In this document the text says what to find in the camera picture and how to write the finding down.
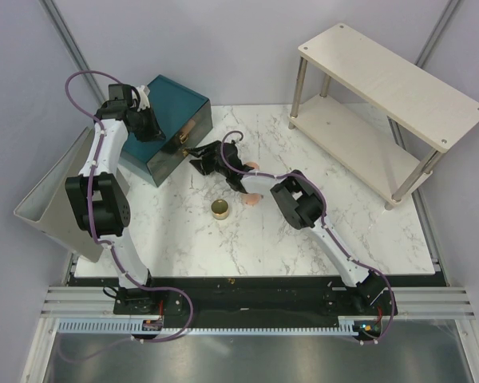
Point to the light blue cable duct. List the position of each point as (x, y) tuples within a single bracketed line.
[(138, 327)]

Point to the white two-tier shelf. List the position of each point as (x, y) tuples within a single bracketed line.
[(427, 107)]

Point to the gold round jar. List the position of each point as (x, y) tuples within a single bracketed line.
[(220, 209)]

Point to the foundation bottle grey cap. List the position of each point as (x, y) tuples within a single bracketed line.
[(186, 129)]

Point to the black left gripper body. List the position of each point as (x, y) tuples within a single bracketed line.
[(147, 129)]

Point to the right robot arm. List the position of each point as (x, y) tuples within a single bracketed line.
[(302, 205)]

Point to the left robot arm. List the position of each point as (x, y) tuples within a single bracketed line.
[(98, 202)]

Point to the teal drawer organizer box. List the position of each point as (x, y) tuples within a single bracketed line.
[(167, 97)]

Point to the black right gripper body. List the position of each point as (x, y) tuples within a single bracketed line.
[(215, 167)]

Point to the grey metal tray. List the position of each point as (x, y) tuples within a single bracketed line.
[(46, 207)]

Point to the peach makeup sponge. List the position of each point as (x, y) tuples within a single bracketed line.
[(252, 165), (251, 199)]

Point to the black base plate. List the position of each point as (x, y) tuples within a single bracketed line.
[(204, 296)]

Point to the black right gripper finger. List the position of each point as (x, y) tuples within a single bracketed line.
[(202, 151), (201, 166)]

